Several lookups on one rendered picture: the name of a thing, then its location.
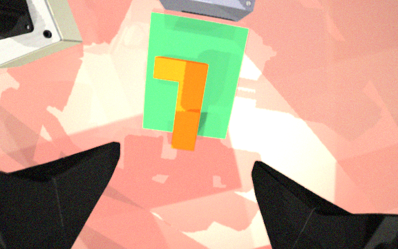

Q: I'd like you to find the orange l-shaped part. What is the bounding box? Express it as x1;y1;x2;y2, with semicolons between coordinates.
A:
153;56;209;151

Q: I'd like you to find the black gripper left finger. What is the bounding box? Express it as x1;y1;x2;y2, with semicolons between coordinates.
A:
0;141;120;249

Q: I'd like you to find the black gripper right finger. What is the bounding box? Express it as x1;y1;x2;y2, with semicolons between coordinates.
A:
252;160;398;249

